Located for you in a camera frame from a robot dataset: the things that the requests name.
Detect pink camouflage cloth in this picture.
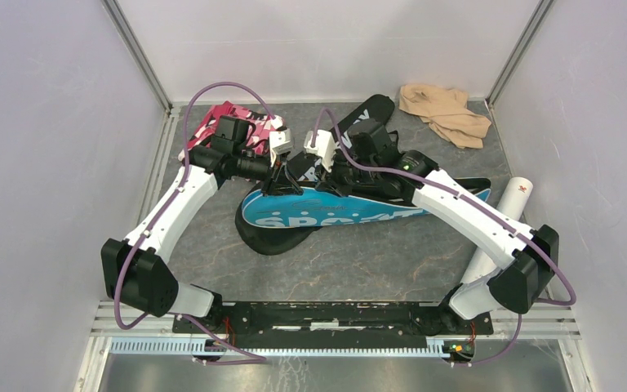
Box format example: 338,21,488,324
177,100,286,161

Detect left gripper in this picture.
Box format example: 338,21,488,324
233,147,303,198

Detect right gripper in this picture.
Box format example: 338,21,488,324
314,147,378,198

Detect blue Sport racket cover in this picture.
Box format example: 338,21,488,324
240,177,493,229

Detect black Crossway racket cover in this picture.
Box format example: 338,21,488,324
234,94,395,256

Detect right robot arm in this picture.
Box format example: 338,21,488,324
305,119,561,333

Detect beige cloth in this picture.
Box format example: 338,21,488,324
398,84,491,149

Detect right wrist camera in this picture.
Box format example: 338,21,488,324
304,130,337,172

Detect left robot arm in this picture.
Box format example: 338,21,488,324
100,116,292,333

